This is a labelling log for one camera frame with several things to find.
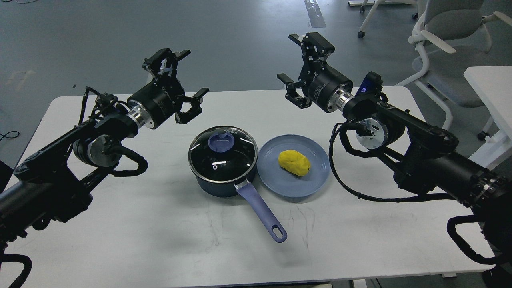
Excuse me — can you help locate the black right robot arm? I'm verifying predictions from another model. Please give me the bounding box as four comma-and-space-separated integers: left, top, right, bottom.
277, 32, 512, 265

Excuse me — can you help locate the yellow potato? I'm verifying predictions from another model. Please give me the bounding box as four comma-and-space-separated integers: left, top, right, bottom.
278, 150, 311, 177

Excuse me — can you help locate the blue plate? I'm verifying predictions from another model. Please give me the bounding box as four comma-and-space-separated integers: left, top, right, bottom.
257, 134, 330, 198

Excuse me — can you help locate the glass lid purple knob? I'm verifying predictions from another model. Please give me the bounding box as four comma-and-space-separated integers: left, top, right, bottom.
188, 126, 258, 184

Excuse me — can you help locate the dark blue saucepan purple handle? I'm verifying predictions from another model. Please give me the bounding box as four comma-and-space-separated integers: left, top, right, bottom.
188, 126, 288, 243

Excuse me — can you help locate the white side table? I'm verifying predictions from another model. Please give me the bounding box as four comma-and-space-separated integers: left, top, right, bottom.
463, 66, 512, 170

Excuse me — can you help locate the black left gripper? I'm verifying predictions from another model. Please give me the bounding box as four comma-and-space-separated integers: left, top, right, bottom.
127, 48, 210, 130

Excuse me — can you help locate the white chair base with casters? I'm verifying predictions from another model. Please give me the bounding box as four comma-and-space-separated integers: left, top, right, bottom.
348, 0, 420, 39

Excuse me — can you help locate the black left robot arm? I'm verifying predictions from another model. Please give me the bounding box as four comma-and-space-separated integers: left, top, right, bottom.
0, 48, 209, 288

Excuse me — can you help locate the white grey office chair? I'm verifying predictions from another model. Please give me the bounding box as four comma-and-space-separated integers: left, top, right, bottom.
398, 0, 511, 130

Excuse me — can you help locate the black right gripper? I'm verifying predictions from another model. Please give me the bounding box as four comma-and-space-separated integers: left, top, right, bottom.
277, 32, 353, 113

